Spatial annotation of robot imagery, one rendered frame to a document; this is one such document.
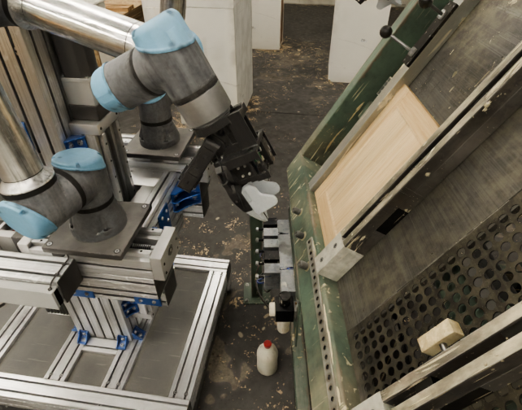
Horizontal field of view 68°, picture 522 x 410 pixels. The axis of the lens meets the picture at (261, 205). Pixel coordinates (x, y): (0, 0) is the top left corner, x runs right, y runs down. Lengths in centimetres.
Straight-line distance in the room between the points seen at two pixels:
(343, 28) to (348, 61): 38
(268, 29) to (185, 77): 562
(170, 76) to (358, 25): 440
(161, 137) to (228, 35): 210
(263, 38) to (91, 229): 533
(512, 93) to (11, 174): 104
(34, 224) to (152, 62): 52
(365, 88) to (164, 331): 135
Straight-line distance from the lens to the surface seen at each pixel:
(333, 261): 111
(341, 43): 494
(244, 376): 200
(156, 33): 56
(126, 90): 62
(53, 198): 98
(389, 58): 157
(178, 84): 57
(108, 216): 112
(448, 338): 82
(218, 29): 348
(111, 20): 79
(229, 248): 252
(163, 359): 185
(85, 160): 103
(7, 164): 95
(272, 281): 138
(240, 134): 60
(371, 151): 129
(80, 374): 192
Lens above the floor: 176
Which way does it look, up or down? 38 degrees down
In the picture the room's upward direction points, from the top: straight up
